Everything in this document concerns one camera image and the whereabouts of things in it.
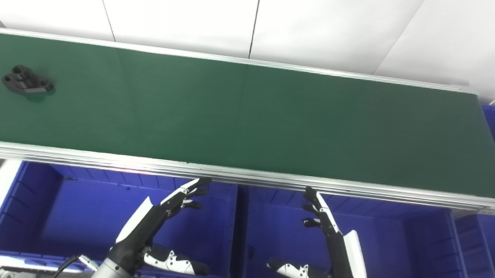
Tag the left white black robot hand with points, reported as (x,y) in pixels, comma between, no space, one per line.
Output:
(138,230)

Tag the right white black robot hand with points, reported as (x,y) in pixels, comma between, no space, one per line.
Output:
(346,264)

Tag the black flanged metal part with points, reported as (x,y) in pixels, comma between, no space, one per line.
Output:
(26,81)

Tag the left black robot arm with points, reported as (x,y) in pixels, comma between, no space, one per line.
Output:
(110,277)

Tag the green conveyor belt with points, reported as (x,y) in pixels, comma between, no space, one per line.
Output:
(232,111)

